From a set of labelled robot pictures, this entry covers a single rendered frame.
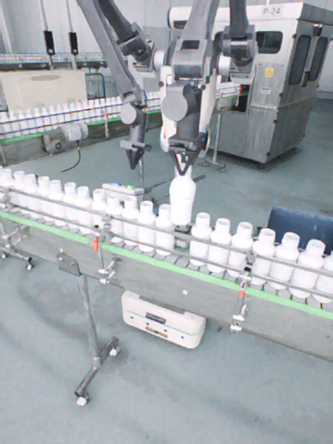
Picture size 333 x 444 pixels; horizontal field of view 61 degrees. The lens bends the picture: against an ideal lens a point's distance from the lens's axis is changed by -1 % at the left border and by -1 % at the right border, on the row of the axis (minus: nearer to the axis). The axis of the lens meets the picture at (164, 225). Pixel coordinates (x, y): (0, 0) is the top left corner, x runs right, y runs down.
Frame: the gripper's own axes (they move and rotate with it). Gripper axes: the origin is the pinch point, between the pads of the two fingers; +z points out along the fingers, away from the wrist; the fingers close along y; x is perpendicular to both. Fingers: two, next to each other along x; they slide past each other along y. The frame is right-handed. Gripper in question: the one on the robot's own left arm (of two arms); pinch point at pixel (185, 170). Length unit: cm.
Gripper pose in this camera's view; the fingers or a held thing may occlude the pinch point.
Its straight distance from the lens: 76.5
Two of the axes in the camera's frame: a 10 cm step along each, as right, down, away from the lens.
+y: 4.1, -4.8, 7.8
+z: -0.3, 8.5, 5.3
